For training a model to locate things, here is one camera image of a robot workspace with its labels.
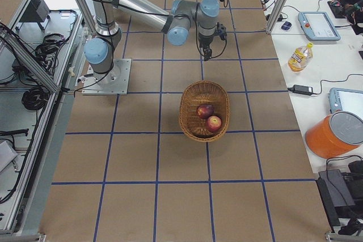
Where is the orange bucket with lid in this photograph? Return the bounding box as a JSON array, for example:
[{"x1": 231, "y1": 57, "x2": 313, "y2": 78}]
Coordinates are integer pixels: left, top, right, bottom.
[{"x1": 305, "y1": 111, "x2": 362, "y2": 159}]

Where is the aluminium frame post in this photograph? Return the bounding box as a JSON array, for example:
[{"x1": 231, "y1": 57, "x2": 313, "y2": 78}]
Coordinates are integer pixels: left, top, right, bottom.
[{"x1": 265, "y1": 0, "x2": 302, "y2": 35}]

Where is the yellow oil bottle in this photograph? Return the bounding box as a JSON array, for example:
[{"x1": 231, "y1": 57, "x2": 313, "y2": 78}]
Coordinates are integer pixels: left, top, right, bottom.
[{"x1": 288, "y1": 42, "x2": 314, "y2": 72}]

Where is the red yellow apple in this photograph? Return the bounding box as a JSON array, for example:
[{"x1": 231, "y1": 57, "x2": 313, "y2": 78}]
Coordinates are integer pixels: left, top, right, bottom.
[{"x1": 206, "y1": 116, "x2": 222, "y2": 133}]

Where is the wicker basket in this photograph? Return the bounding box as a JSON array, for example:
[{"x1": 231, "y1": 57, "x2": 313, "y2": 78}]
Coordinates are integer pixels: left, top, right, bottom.
[{"x1": 179, "y1": 80, "x2": 230, "y2": 142}]

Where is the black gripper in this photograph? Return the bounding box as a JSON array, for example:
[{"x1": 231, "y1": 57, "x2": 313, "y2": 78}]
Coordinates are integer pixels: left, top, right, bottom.
[{"x1": 197, "y1": 35, "x2": 215, "y2": 61}]

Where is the small blue device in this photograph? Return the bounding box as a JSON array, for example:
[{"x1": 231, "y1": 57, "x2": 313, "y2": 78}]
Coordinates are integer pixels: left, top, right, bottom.
[{"x1": 281, "y1": 21, "x2": 292, "y2": 31}]

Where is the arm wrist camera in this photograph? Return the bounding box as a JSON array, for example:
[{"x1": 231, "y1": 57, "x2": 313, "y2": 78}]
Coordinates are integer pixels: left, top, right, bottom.
[{"x1": 216, "y1": 22, "x2": 227, "y2": 41}]

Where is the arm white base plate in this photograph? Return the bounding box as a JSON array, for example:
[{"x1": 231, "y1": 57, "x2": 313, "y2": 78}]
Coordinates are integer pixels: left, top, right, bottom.
[{"x1": 81, "y1": 58, "x2": 132, "y2": 95}]

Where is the dark red apple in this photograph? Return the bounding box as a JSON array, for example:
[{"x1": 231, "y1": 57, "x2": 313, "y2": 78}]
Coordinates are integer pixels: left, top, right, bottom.
[{"x1": 196, "y1": 104, "x2": 214, "y2": 120}]

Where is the black power adapter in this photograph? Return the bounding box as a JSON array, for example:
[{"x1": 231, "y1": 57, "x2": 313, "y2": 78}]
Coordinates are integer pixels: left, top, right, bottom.
[{"x1": 292, "y1": 84, "x2": 314, "y2": 96}]

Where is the blue teach pendant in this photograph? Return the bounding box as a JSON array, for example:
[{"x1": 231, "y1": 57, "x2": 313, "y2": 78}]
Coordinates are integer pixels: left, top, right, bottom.
[
  {"x1": 298, "y1": 12, "x2": 341, "y2": 41},
  {"x1": 328, "y1": 87, "x2": 363, "y2": 119}
]

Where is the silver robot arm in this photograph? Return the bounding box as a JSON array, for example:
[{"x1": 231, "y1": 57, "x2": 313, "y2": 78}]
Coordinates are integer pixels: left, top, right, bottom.
[{"x1": 92, "y1": 0, "x2": 226, "y2": 61}]

